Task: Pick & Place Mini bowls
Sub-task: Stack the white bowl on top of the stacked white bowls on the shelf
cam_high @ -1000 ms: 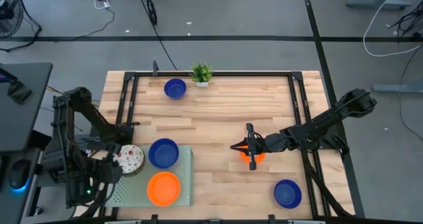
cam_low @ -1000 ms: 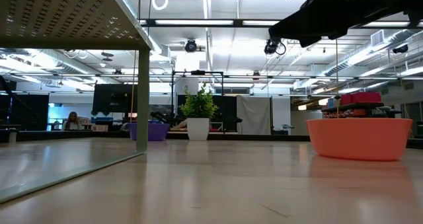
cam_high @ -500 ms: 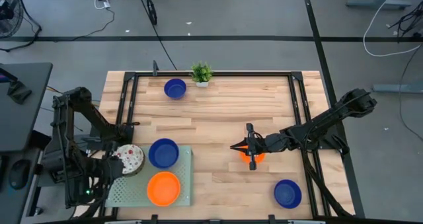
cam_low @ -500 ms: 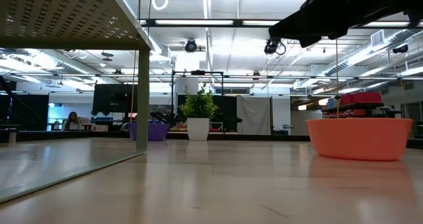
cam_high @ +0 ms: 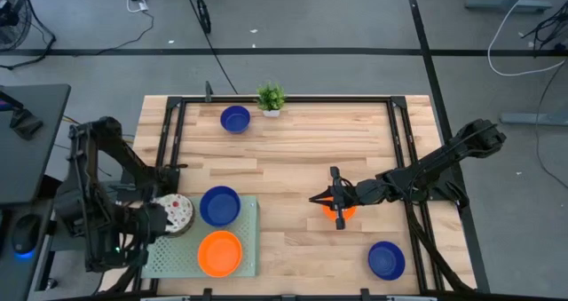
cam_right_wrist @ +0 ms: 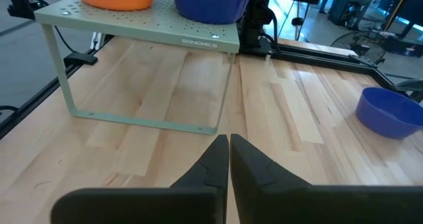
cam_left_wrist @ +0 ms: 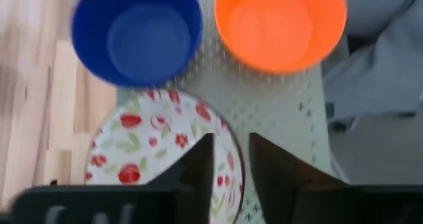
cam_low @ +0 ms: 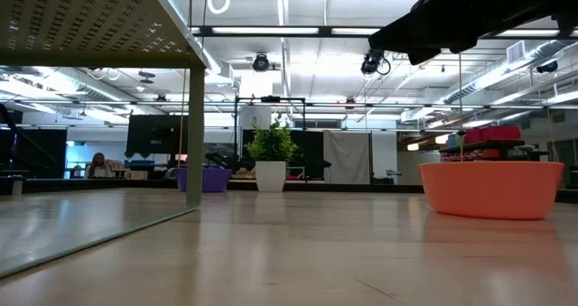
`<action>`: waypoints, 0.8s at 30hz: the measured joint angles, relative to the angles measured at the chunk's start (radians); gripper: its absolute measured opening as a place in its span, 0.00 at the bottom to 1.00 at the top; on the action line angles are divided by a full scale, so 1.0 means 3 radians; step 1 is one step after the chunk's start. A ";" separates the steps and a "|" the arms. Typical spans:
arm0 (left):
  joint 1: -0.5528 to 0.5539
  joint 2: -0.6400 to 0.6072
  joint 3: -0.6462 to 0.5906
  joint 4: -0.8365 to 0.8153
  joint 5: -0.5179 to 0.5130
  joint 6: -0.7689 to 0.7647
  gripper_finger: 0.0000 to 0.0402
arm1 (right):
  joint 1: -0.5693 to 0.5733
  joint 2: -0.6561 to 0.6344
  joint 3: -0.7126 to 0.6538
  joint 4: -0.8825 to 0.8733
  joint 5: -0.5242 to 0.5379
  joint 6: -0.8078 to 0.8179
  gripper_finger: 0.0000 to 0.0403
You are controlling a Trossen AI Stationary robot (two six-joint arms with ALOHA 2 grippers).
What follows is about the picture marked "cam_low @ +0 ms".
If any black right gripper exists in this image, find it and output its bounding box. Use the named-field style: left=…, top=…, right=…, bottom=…
left=368, top=0, right=578, bottom=67

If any red storage box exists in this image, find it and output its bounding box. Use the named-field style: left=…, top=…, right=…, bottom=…
left=464, top=125, right=523, bottom=144

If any black storage rack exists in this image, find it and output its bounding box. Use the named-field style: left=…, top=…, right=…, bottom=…
left=440, top=138, right=550, bottom=162

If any grey curtain panel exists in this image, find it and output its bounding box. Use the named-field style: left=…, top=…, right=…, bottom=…
left=322, top=130, right=372, bottom=185

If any black room divider panel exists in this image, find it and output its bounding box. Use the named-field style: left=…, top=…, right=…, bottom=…
left=241, top=129, right=324, bottom=181

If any round black ceiling device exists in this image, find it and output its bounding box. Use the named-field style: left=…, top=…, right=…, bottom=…
left=251, top=52, right=271, bottom=73

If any medium orange plastic bowl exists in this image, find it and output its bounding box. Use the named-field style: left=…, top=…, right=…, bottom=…
left=417, top=161, right=565, bottom=221

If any green plant in white pot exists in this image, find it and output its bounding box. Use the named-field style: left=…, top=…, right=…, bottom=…
left=245, top=114, right=300, bottom=193

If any small blue-purple plastic bowl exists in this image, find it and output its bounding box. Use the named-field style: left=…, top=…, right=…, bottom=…
left=175, top=164, right=233, bottom=194

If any large black monitor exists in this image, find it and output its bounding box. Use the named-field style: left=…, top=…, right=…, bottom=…
left=125, top=114, right=189, bottom=159

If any green perforated metal shelf riser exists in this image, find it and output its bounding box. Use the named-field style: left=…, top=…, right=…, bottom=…
left=0, top=0, right=211, bottom=279

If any person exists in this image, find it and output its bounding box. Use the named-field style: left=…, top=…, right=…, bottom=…
left=87, top=151, right=114, bottom=180

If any black overhead camera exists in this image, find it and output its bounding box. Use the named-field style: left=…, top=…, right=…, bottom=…
left=359, top=48, right=392, bottom=78

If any silver ventilation duct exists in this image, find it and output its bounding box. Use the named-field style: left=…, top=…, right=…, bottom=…
left=444, top=39, right=568, bottom=105

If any yellow hanging cord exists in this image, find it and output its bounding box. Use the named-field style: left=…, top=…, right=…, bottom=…
left=457, top=52, right=464, bottom=162
left=179, top=67, right=187, bottom=170

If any black overhead frame bar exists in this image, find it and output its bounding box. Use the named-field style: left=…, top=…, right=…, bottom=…
left=189, top=24, right=578, bottom=39

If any black metal stand frame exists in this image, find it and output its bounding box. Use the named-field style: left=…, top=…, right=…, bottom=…
left=233, top=95, right=307, bottom=167

